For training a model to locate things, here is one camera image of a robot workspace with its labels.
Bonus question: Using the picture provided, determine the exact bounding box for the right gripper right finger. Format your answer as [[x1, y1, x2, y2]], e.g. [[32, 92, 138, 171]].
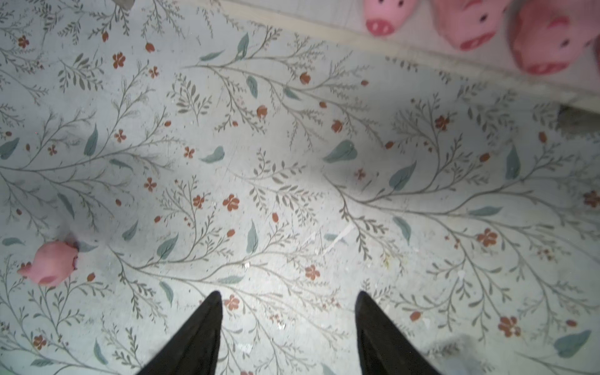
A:
[[355, 291, 439, 375]]

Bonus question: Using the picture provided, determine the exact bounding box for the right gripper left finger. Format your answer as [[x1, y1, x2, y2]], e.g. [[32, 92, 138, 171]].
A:
[[138, 291, 223, 375]]

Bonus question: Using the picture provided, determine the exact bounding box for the pink pig toy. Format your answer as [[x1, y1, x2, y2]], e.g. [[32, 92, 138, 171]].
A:
[[17, 242, 79, 288], [432, 0, 511, 51], [509, 0, 599, 76], [363, 0, 420, 37]]

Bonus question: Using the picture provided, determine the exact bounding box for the pink pig toy top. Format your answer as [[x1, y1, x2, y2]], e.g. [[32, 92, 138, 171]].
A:
[[509, 0, 599, 76]]

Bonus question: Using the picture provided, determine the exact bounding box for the white two-tier shelf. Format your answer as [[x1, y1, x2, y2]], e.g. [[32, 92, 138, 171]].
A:
[[195, 1, 599, 135]]

